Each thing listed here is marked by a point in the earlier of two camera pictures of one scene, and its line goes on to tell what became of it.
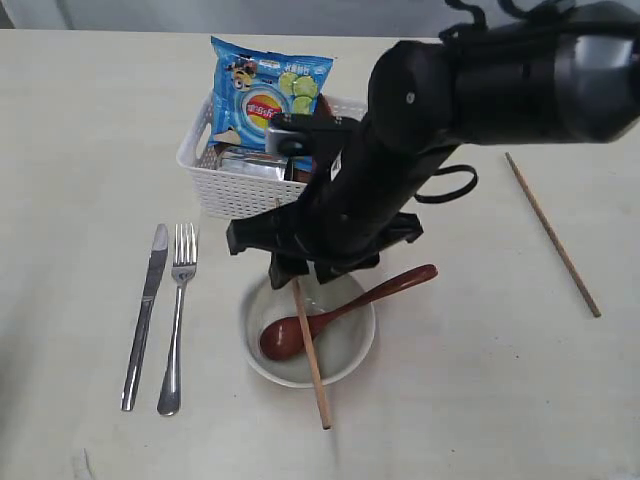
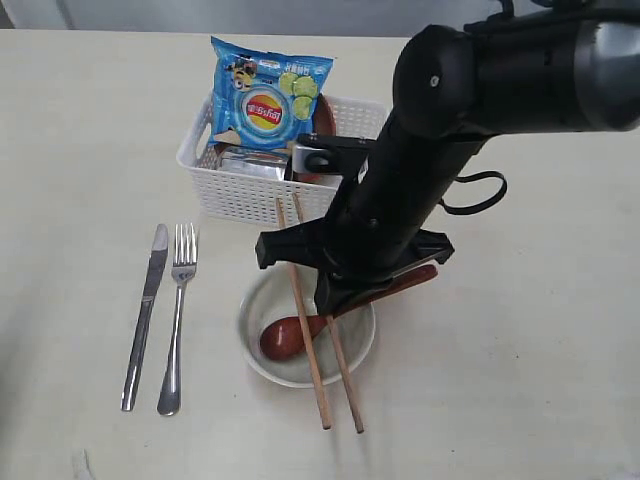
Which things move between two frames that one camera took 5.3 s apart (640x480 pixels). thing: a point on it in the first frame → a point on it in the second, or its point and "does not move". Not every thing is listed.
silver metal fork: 185,251 does not move
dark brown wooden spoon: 284,338 does not move
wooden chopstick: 545,224 → 339,352
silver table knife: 159,253 does not move
